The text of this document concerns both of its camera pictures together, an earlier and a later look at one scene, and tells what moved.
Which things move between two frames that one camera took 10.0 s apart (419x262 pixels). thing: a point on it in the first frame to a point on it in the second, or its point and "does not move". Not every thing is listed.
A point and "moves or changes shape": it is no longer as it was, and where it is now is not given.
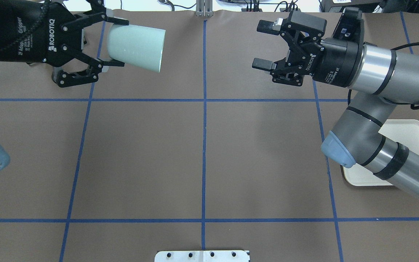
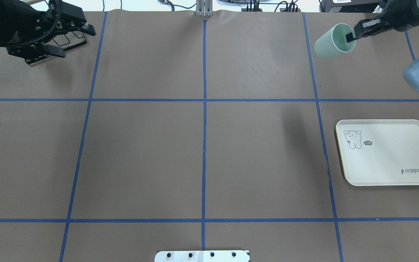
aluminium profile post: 204,8 does not move
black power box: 348,6 does not move
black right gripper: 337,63 to 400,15
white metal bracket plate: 202,256 does not move
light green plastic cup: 139,46 moves or changes shape
